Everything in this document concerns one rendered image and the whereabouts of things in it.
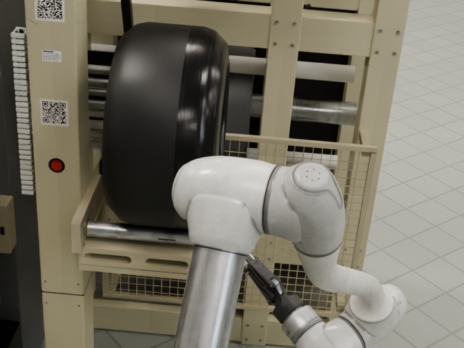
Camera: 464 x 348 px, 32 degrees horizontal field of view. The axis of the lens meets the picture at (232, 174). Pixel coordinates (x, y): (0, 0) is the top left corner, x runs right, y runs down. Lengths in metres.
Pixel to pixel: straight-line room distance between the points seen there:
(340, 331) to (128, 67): 0.82
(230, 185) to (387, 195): 3.00
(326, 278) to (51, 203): 0.97
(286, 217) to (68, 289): 1.17
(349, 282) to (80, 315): 1.06
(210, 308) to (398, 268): 2.43
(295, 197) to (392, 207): 2.92
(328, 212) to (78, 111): 0.95
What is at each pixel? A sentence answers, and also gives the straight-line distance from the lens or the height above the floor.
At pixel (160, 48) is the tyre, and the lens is 2.05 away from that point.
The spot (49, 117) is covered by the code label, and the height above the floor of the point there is 1.21.
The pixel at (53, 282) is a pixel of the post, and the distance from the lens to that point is 2.49.
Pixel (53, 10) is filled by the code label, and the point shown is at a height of 1.50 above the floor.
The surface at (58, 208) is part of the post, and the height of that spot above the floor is 0.92.
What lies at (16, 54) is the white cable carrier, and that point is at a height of 1.37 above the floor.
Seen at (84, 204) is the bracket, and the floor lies 0.95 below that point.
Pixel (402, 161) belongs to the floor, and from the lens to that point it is 4.81.
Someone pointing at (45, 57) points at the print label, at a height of 1.37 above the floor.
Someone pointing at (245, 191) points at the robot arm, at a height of 1.41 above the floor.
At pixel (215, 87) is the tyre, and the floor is 1.36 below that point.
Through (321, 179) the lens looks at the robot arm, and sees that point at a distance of 1.42.
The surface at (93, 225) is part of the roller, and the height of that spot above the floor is 0.92.
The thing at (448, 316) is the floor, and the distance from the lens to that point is 3.63.
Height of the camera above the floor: 2.14
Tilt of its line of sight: 29 degrees down
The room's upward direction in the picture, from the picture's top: 4 degrees clockwise
